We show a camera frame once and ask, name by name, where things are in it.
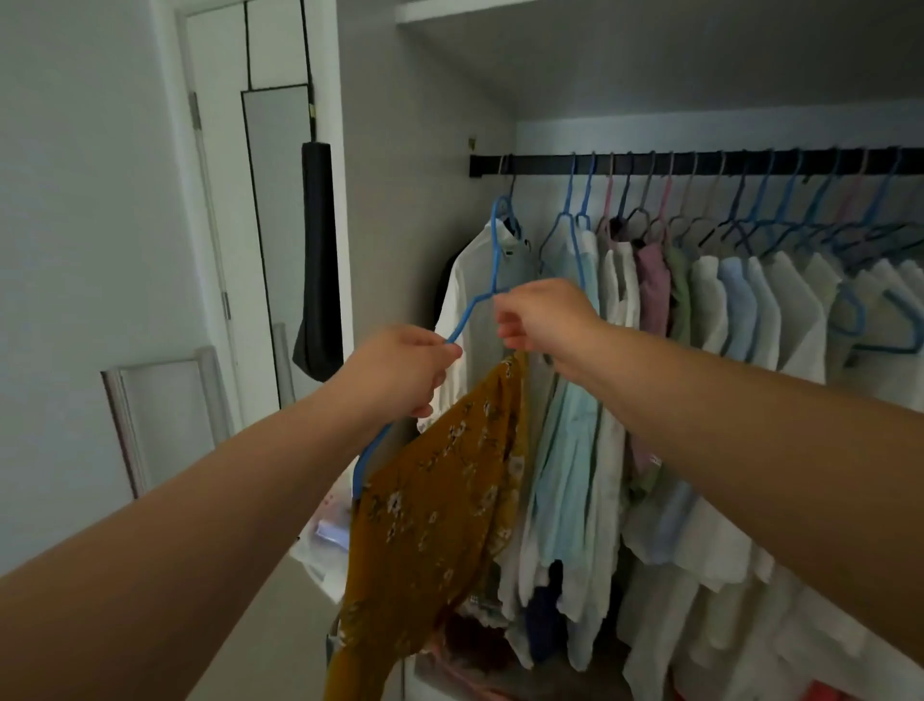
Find white room door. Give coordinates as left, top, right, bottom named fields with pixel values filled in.
left=180, top=0, right=341, bottom=434

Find white floral blouse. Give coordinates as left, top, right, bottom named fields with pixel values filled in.
left=613, top=242, right=642, bottom=330

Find tall wall mirror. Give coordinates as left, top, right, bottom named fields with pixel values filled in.
left=242, top=85, right=322, bottom=405

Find pile of folded clothes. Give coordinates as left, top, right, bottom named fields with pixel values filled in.
left=411, top=599, right=629, bottom=701

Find grey framed panel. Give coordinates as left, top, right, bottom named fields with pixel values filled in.
left=100, top=346, right=236, bottom=500

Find green shorts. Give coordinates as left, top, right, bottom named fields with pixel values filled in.
left=628, top=248, right=693, bottom=500

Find person's right hand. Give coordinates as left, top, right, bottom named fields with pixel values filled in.
left=493, top=277, right=609, bottom=378

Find clear plastic bag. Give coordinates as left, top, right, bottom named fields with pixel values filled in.
left=288, top=476, right=359, bottom=601

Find person's right forearm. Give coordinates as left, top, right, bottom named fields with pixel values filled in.
left=559, top=321, right=924, bottom=665

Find beige plastic hanger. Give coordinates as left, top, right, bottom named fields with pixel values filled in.
left=667, top=152, right=706, bottom=250
left=681, top=152, right=727, bottom=254

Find mauve grey plastic hanger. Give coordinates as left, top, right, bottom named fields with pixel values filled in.
left=624, top=152, right=658, bottom=244

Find black clothes rail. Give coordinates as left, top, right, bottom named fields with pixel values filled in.
left=469, top=147, right=924, bottom=178

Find mustard floral garment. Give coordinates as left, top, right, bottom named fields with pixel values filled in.
left=322, top=350, right=533, bottom=701

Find person's left hand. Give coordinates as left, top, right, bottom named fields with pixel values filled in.
left=335, top=325, right=463, bottom=428

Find white wardrobe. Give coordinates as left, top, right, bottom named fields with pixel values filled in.
left=335, top=0, right=924, bottom=701

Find person's left forearm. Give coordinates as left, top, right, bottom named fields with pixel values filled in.
left=0, top=375, right=395, bottom=701

